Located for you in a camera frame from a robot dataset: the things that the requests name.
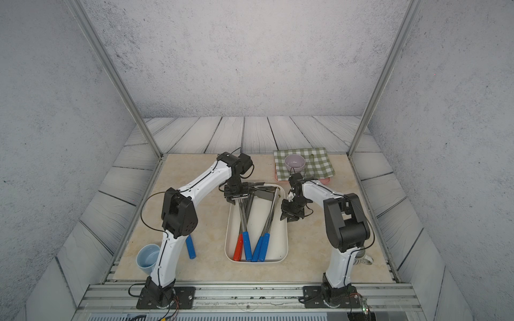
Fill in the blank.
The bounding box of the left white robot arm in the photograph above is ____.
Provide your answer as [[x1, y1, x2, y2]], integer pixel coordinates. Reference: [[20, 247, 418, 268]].
[[140, 152, 254, 306]]

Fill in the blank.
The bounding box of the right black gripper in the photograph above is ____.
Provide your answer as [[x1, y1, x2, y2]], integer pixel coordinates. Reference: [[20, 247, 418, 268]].
[[280, 197, 310, 221]]

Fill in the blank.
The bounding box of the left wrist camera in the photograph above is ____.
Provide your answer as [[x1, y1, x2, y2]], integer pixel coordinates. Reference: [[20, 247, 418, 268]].
[[236, 153, 253, 177]]

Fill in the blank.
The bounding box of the small lilac bowl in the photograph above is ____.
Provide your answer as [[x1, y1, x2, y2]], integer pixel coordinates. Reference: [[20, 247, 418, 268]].
[[285, 154, 307, 174]]

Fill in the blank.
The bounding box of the pink tray under cloth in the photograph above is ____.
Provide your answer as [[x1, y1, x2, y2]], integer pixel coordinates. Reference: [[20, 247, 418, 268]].
[[274, 172, 331, 185]]

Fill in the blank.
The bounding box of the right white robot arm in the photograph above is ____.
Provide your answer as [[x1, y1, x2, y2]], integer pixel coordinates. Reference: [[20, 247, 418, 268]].
[[281, 173, 372, 305]]

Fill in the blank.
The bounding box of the green checkered cloth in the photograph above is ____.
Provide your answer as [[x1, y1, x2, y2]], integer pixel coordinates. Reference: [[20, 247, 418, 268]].
[[273, 148, 335, 180]]

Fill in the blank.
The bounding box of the aluminium front rail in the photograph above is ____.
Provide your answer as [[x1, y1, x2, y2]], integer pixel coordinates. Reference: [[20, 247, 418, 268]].
[[73, 282, 426, 320]]

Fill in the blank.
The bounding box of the right aluminium frame post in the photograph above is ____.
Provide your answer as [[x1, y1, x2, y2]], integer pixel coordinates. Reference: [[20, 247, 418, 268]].
[[347, 0, 423, 159]]

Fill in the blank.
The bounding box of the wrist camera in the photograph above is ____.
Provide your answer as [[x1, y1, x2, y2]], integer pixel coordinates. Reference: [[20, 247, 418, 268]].
[[236, 153, 253, 177], [289, 173, 304, 191]]

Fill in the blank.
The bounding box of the aluminium frame post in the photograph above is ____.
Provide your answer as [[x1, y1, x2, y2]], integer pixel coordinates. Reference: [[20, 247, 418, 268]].
[[65, 0, 163, 160], [347, 0, 423, 159]]

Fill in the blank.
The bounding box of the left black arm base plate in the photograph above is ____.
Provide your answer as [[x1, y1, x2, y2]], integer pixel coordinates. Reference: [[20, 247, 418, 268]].
[[136, 286, 196, 310]]

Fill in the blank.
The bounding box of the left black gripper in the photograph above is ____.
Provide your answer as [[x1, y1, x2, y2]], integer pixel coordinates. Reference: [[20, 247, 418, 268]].
[[227, 177, 251, 205]]

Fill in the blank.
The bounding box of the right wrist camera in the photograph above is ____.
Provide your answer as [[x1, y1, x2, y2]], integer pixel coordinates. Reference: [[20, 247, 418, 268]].
[[289, 173, 304, 191]]

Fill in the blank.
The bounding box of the white rectangular storage tray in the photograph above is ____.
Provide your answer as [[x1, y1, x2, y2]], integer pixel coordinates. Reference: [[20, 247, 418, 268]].
[[225, 198, 289, 263]]

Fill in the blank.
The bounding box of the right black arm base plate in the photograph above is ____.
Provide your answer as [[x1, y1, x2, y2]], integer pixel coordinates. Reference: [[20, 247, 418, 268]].
[[298, 284, 361, 310]]

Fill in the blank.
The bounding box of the light blue plastic cup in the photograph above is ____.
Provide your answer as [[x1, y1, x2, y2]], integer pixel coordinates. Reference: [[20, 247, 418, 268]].
[[136, 244, 160, 276]]

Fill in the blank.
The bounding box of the grey ribbed ceramic cup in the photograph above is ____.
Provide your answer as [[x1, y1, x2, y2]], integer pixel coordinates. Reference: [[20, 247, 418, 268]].
[[353, 249, 374, 266]]

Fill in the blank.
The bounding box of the left aluminium frame post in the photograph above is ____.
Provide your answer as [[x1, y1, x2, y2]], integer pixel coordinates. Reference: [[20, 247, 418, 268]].
[[65, 0, 163, 160]]

